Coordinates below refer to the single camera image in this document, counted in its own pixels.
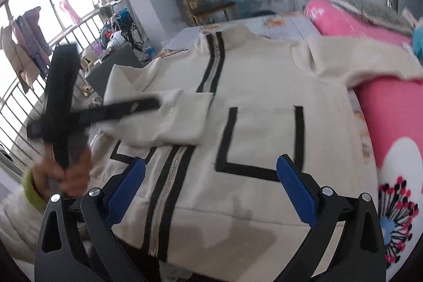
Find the white water dispenser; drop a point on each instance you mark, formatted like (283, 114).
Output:
(302, 2)

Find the pink hanging garment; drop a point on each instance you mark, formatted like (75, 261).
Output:
(69, 9)

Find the tan hanging coat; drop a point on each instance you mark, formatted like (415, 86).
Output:
(16, 60)

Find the person's left forearm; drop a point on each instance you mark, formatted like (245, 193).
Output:
(16, 222)

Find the metal railing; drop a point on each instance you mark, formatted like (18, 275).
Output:
(86, 18)

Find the grey cabinet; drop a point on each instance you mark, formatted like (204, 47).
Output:
(112, 65)

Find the grey patterned pillow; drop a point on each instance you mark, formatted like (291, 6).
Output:
(373, 12)

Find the pink floral blanket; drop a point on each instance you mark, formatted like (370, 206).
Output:
(396, 110)

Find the blue garment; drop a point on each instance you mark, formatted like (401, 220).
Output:
(418, 44)

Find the wooden chair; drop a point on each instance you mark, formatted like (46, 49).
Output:
(211, 7)

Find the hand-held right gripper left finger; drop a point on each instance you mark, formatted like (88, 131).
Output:
(127, 186)

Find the blue bag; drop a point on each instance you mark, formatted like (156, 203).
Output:
(124, 17)

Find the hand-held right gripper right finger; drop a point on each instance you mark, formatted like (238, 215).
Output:
(297, 189)

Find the small white plastic bag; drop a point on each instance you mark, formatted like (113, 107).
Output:
(116, 38)

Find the cream zip jacket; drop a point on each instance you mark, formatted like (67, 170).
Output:
(264, 87)

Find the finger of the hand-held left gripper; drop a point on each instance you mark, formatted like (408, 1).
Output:
(132, 107)

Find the person's left hand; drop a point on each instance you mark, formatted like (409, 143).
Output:
(76, 178)

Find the purple hanging jacket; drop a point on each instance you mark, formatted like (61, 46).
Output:
(33, 32)

